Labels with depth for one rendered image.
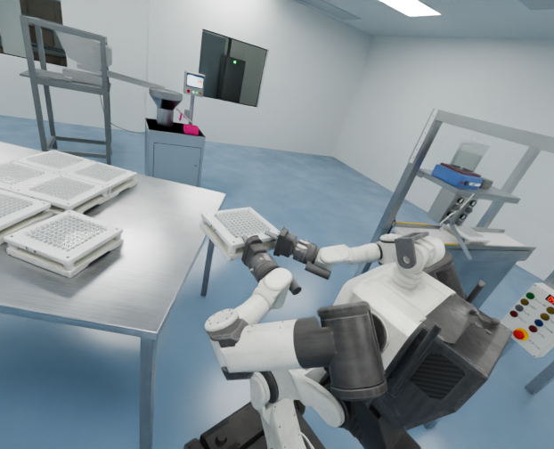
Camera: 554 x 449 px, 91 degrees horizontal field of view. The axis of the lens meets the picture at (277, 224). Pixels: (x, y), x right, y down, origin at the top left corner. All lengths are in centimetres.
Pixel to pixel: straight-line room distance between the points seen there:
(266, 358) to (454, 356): 33
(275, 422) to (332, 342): 81
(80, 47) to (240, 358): 388
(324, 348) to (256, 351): 13
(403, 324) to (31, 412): 170
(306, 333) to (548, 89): 537
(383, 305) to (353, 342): 14
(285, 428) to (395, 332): 82
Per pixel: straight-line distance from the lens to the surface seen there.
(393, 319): 61
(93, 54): 414
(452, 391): 66
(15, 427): 189
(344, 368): 53
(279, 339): 56
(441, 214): 196
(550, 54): 581
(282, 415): 131
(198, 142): 354
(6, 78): 633
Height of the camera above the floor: 159
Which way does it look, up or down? 28 degrees down
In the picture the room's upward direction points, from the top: 15 degrees clockwise
